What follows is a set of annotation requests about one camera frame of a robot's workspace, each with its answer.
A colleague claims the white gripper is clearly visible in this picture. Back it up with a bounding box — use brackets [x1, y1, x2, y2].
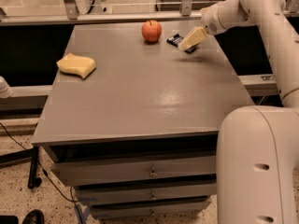
[178, 2, 227, 51]

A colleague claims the blue rxbar blueberry wrapper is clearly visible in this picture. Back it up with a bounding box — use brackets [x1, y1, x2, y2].
[166, 34, 196, 54]

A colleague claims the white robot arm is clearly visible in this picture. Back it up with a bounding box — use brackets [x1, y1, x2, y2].
[202, 0, 299, 224]

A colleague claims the red apple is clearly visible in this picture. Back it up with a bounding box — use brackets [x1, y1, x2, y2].
[141, 21, 162, 43]

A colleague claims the grey drawer cabinet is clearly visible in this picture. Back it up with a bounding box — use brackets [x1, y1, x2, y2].
[31, 20, 256, 220]

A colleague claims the yellow sponge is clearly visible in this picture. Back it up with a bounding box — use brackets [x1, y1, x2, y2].
[57, 53, 96, 79]

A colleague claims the middle grey drawer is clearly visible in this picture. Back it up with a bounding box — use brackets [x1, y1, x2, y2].
[75, 182, 216, 205]

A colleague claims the grey drawer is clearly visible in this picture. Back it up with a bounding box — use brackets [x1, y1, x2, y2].
[91, 196, 211, 219]
[51, 155, 216, 186]
[75, 182, 216, 205]

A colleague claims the bottom grey drawer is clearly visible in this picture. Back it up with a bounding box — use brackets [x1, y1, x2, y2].
[91, 196, 211, 219]

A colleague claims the top grey drawer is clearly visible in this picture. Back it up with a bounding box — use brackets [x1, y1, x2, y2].
[51, 155, 216, 186]

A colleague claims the black stand leg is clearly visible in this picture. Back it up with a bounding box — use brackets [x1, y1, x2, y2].
[28, 147, 41, 189]

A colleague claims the black shoe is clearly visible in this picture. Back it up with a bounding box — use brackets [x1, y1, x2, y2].
[22, 209, 45, 224]

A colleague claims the grey metal railing frame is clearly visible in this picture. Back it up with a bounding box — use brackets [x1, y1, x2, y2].
[0, 0, 299, 27]

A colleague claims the black floor cable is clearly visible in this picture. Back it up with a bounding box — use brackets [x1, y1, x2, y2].
[0, 121, 82, 224]

